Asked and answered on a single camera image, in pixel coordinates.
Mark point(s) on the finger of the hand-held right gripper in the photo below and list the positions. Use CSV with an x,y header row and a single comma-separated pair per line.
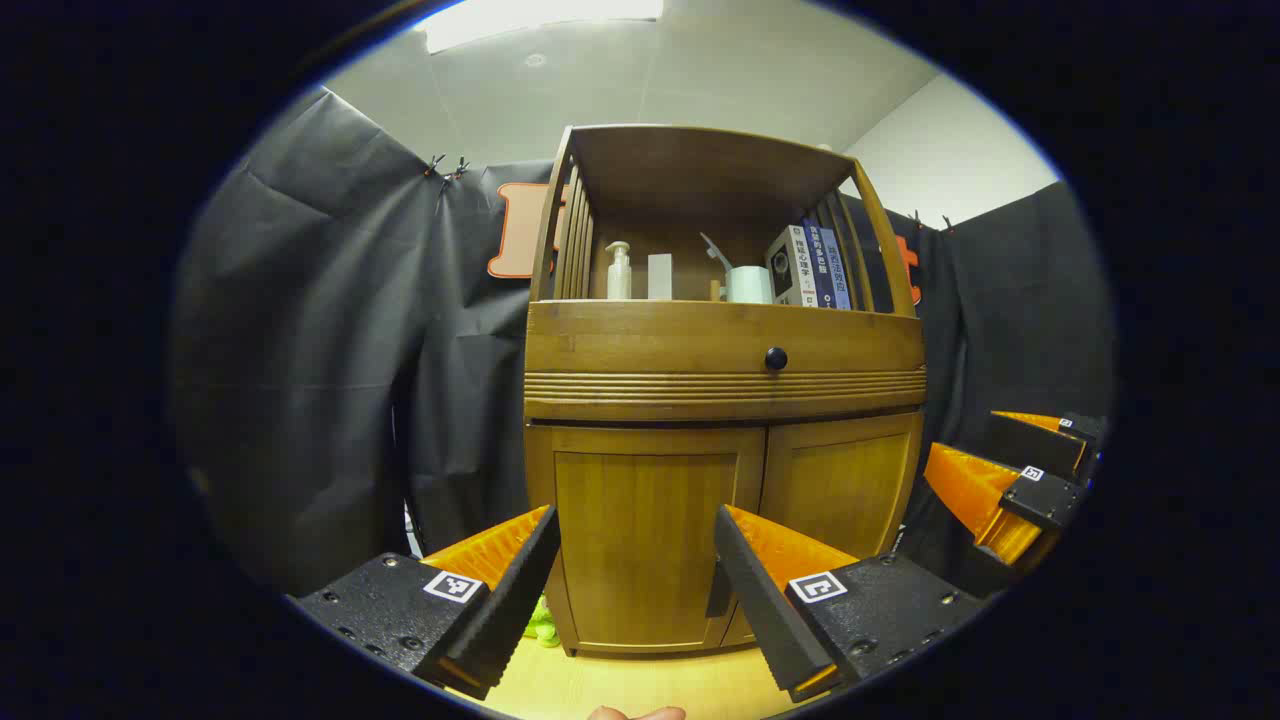
x,y
1035,445
1040,498

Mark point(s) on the small white box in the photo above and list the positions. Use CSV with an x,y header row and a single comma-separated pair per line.
x,y
660,277

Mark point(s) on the ceiling light panel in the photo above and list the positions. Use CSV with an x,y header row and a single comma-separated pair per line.
x,y
540,18

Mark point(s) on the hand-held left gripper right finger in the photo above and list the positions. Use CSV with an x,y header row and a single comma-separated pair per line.
x,y
760,610

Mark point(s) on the green frog toy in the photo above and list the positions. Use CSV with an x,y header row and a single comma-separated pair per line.
x,y
541,622

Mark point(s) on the pale flat tube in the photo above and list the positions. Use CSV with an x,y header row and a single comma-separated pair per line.
x,y
716,250

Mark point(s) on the wooden double-door shoe cabinet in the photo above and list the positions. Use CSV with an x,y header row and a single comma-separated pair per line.
x,y
700,330

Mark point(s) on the white cup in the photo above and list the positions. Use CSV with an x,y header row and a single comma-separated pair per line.
x,y
750,286

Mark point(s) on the light blue book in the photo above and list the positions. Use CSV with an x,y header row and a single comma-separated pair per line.
x,y
839,272

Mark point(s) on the black backdrop cloth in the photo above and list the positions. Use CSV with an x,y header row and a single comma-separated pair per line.
x,y
330,350

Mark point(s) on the wooden shoe cabinet door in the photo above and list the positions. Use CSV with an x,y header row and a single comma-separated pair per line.
x,y
640,530
850,480

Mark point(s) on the wooden drawer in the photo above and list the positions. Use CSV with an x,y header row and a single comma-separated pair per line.
x,y
650,345

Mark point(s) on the white pump bottle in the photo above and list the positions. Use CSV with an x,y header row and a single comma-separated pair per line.
x,y
618,278

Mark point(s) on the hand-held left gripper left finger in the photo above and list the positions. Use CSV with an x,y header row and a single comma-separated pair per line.
x,y
520,600

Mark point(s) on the black round drawer knob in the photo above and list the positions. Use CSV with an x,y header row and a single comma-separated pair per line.
x,y
776,358

